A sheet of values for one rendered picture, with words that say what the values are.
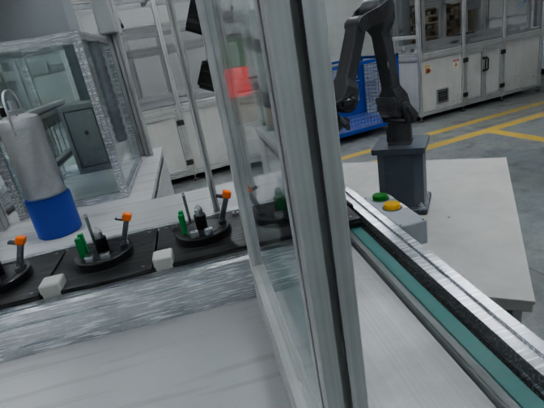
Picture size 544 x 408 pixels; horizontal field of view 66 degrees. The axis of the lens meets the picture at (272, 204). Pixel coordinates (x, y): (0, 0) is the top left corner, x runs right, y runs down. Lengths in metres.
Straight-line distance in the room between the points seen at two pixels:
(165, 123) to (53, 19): 2.99
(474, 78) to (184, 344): 6.30
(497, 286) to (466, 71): 5.84
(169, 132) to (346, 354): 4.74
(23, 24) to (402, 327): 1.87
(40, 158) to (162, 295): 0.85
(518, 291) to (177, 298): 0.70
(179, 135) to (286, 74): 4.78
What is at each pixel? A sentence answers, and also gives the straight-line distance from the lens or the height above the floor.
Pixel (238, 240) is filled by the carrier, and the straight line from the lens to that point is 1.00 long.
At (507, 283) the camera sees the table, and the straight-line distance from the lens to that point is 1.00.
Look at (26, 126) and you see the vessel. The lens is 1.64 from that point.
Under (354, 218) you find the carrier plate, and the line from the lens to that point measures 1.02.
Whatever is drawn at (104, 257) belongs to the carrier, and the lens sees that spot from 1.05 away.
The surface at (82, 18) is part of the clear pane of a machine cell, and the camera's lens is 4.92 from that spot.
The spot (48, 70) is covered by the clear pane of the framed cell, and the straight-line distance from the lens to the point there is 1.93.
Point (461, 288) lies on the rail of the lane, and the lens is 0.79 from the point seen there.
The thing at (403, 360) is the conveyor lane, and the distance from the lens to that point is 0.71.
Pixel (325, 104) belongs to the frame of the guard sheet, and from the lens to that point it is 0.23.
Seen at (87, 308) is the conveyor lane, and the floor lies 0.93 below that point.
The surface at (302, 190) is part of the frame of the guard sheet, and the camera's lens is 0.23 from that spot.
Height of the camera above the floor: 1.40
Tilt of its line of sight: 21 degrees down
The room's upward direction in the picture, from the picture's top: 10 degrees counter-clockwise
